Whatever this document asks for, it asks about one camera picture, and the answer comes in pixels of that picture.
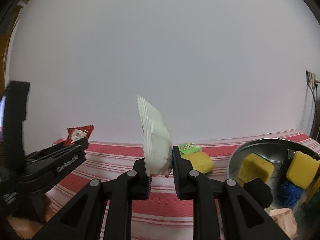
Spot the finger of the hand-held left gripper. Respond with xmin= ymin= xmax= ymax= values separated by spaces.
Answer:
xmin=25 ymin=138 xmax=90 ymax=170
xmin=25 ymin=142 xmax=68 ymax=162

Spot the red ketchup packet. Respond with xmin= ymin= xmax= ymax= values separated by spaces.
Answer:
xmin=64 ymin=125 xmax=94 ymax=147

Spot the white snack packet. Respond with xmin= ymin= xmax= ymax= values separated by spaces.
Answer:
xmin=137 ymin=95 xmax=173 ymax=178

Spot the packaged sponge with green label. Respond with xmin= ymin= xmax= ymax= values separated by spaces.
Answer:
xmin=178 ymin=142 xmax=214 ymax=175

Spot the round metal tin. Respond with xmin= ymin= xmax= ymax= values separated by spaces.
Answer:
xmin=226 ymin=138 xmax=320 ymax=240

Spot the blue pompom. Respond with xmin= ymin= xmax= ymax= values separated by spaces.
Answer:
xmin=279 ymin=181 xmax=304 ymax=205

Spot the black pompom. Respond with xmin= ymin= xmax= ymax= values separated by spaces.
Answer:
xmin=244 ymin=176 xmax=273 ymax=208

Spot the red striped tablecloth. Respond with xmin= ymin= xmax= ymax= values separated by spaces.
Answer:
xmin=46 ymin=129 xmax=320 ymax=240

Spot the person's left hand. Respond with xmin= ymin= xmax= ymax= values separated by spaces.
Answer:
xmin=9 ymin=194 xmax=59 ymax=240

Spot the white wall socket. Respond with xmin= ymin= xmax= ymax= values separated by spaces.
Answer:
xmin=306 ymin=71 xmax=317 ymax=88

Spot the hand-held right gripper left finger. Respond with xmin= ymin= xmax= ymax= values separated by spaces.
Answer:
xmin=31 ymin=159 xmax=153 ymax=240

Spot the yellow green scouring sponge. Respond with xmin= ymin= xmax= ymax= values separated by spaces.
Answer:
xmin=286 ymin=151 xmax=320 ymax=190
xmin=237 ymin=153 xmax=275 ymax=187

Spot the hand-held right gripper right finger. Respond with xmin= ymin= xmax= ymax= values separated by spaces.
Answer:
xmin=172 ymin=145 xmax=288 ymax=240

